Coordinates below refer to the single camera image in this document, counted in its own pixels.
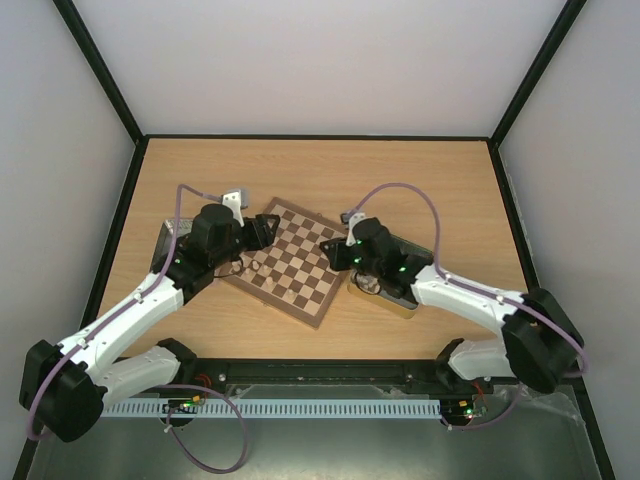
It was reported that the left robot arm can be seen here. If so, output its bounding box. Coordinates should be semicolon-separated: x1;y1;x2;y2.
19;203;280;442

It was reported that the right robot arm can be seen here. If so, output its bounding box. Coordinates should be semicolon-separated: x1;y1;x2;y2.
320;214;584;394

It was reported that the wooden chess board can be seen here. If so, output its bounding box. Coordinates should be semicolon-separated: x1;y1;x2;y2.
219;197;346;329

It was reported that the gold tin tray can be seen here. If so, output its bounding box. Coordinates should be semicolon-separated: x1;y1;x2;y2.
348;234;434;321

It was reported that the pink tin tray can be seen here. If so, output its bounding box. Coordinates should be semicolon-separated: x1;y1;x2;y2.
150;218;193;270

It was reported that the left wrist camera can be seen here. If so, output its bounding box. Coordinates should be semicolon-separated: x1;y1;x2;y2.
221;188;249;227

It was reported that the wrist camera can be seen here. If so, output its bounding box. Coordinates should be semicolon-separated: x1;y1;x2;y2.
340;211;367;246
221;188;249;227

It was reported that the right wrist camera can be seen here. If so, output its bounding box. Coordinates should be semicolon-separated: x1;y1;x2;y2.
340;211;367;246

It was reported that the black aluminium frame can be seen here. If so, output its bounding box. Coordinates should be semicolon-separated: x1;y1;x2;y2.
12;0;617;480

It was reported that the light blue cable duct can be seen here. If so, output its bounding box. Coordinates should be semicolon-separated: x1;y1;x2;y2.
99;397;442;420

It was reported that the purple cable loop front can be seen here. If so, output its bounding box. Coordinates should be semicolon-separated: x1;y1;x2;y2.
164;378;249;472

